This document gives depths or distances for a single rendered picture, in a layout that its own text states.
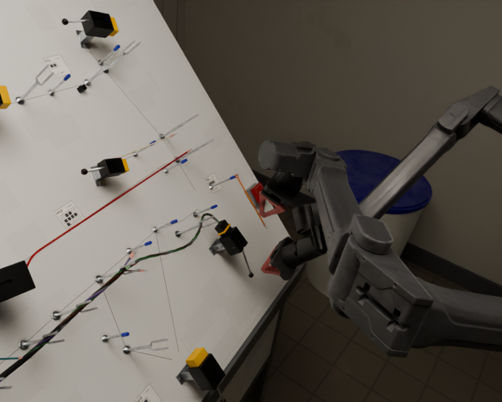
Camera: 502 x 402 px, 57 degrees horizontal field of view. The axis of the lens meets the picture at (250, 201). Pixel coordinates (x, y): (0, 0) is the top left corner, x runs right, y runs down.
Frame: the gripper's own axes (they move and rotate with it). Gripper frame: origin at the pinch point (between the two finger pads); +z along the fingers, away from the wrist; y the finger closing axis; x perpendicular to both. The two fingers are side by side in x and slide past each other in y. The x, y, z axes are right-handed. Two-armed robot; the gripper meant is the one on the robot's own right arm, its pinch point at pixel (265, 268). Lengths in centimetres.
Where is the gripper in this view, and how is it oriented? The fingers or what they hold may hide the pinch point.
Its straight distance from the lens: 122.2
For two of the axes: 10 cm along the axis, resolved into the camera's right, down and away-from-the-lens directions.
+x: 6.5, 7.4, 1.7
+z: -6.2, 4.0, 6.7
